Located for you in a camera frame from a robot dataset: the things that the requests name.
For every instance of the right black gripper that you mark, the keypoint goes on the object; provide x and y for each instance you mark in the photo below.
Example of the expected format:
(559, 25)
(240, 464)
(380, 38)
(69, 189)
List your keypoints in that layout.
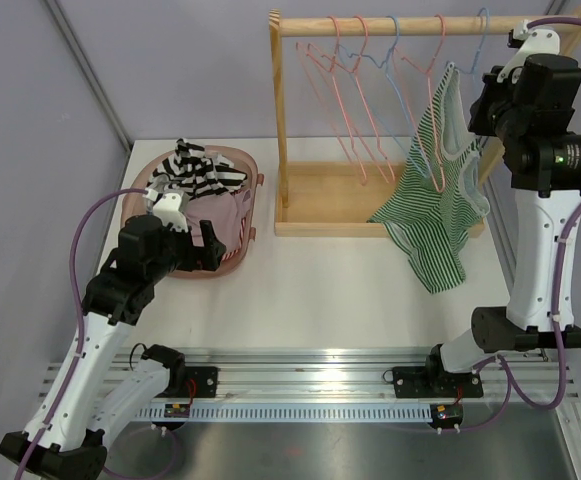
(478, 123)

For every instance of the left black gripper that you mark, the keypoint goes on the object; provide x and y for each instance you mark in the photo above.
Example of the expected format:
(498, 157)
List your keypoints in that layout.
(198, 258)

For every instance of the mauve tank top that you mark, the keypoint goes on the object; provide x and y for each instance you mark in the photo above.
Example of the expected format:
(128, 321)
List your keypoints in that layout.
(224, 211)

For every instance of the black white striped tank top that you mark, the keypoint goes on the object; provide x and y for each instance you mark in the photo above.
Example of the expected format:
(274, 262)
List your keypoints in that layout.
(192, 170)

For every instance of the green white striped tank top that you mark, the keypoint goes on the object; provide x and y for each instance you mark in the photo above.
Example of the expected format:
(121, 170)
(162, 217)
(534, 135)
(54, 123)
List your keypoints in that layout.
(432, 228)

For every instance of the red white striped tank top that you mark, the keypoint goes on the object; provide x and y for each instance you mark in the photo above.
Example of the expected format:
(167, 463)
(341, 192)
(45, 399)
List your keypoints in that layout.
(236, 251)

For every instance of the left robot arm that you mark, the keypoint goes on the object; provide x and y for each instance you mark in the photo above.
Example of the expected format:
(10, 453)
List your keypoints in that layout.
(71, 433)

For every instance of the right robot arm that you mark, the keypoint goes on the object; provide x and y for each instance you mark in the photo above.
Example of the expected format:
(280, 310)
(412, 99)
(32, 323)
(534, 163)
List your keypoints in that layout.
(546, 179)

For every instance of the pink plastic basin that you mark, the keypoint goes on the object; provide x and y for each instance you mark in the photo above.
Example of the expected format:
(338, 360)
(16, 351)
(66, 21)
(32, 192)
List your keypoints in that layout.
(133, 205)

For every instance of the wooden clothes rack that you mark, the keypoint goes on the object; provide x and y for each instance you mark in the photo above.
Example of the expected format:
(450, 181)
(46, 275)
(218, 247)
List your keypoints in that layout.
(320, 198)

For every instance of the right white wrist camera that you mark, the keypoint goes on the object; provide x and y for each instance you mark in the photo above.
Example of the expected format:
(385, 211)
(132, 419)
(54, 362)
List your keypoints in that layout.
(534, 40)

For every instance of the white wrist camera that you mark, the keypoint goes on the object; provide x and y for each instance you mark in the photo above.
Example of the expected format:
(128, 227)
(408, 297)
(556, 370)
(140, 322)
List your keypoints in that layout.
(534, 40)
(169, 208)

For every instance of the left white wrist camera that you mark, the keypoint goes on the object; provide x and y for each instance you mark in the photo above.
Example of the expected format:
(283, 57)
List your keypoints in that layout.
(169, 208)

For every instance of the aluminium mounting rail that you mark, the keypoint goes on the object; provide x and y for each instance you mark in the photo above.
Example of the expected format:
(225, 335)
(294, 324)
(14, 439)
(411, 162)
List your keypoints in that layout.
(335, 375)

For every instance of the white slotted cable duct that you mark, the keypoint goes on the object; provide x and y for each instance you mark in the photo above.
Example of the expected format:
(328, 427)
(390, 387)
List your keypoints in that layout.
(289, 413)

